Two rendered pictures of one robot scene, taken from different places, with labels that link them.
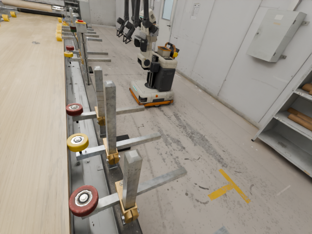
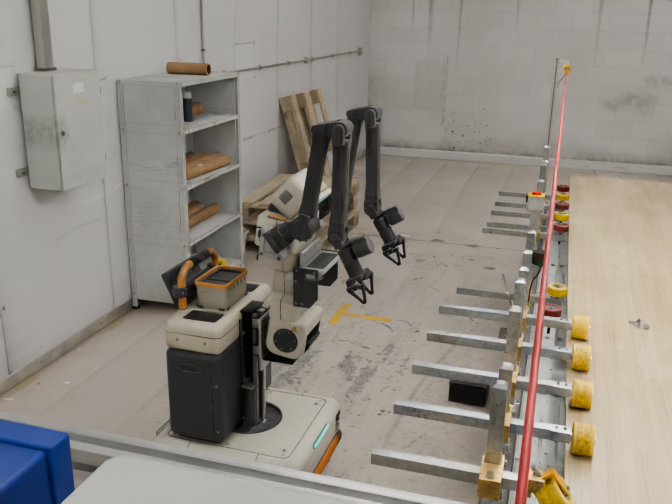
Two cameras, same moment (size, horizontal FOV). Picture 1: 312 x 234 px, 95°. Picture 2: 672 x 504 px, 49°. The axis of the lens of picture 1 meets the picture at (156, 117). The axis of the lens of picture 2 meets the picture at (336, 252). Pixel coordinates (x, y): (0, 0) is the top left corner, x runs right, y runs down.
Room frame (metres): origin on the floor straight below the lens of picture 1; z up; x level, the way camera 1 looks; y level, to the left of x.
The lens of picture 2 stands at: (3.99, 2.61, 1.97)
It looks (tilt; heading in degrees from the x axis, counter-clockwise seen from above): 18 degrees down; 230
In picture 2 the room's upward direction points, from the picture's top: 1 degrees clockwise
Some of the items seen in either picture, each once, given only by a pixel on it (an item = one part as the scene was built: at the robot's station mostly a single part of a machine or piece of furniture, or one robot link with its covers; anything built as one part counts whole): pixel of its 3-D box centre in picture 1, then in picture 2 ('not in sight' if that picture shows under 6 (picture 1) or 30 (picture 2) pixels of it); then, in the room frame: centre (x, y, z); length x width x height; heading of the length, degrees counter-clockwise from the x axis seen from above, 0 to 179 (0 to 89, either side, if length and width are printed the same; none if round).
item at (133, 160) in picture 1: (128, 198); not in sight; (0.22, 0.04, 0.87); 0.04 x 0.04 x 0.48; 33
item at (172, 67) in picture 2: not in sight; (188, 68); (1.45, -2.04, 1.59); 0.30 x 0.08 x 0.08; 123
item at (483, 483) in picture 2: not in sight; (491, 473); (2.74, 1.70, 0.95); 0.14 x 0.06 x 0.05; 33
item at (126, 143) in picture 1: (123, 144); (524, 227); (0.50, 0.14, 0.80); 0.43 x 0.03 x 0.04; 123
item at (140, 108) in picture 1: (112, 112); (522, 233); (0.71, 0.28, 0.83); 0.43 x 0.03 x 0.04; 123
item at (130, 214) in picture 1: (126, 199); not in sight; (0.24, 0.05, 0.81); 0.14 x 0.06 x 0.05; 33
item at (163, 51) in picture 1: (163, 51); (222, 287); (2.50, 0.09, 0.87); 0.23 x 0.15 x 0.11; 33
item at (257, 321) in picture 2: (147, 64); (290, 332); (2.29, 0.29, 0.68); 0.28 x 0.27 x 0.25; 33
